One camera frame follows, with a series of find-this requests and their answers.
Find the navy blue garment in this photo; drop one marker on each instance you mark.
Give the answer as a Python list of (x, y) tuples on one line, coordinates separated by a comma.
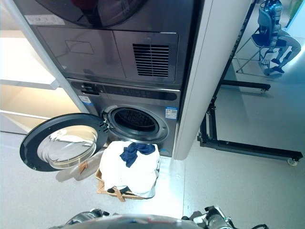
[(133, 152)]

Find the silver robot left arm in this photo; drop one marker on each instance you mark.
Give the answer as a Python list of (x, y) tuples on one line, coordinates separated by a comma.
[(81, 217)]

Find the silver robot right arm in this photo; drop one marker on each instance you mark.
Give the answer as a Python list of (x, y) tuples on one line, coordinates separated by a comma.
[(214, 217)]

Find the white clothes pile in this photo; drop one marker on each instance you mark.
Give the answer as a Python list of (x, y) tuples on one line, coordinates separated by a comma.
[(133, 177)]

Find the wicker laundry basket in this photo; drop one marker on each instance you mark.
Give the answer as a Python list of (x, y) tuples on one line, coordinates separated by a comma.
[(100, 181)]

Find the round washing machine door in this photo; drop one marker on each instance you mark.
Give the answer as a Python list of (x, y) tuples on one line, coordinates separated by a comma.
[(31, 148)]

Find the blue white energy label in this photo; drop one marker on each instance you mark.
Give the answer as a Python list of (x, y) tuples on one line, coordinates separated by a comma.
[(171, 112)]

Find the white cabinet side panel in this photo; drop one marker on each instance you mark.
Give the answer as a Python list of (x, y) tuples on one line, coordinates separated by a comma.
[(202, 95)]

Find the small blue washer sticker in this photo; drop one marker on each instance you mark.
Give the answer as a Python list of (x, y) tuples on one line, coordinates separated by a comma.
[(86, 101)]

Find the grey tumble dryer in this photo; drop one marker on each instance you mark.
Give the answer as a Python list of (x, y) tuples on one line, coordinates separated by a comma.
[(95, 55)]

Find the grey robot torso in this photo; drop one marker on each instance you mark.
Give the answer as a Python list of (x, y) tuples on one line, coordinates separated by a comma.
[(131, 223)]

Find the dark round dryer door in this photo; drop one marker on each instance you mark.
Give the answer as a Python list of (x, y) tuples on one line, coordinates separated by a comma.
[(90, 12)]

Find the grey folding chair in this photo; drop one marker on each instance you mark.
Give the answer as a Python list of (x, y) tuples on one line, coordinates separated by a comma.
[(258, 38)]

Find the white shelf unit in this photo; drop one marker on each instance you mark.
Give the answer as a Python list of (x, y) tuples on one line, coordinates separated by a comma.
[(26, 81)]

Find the white dryer sticker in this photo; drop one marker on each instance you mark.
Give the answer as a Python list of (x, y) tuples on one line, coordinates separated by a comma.
[(45, 20)]

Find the white caster wheel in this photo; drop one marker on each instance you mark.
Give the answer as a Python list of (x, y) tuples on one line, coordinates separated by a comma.
[(292, 161)]

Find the seated blue humanoid robot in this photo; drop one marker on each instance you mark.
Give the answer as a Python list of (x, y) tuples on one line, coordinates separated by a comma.
[(287, 43)]

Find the black wheeled metal frame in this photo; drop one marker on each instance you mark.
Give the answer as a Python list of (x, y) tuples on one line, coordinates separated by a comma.
[(238, 145)]

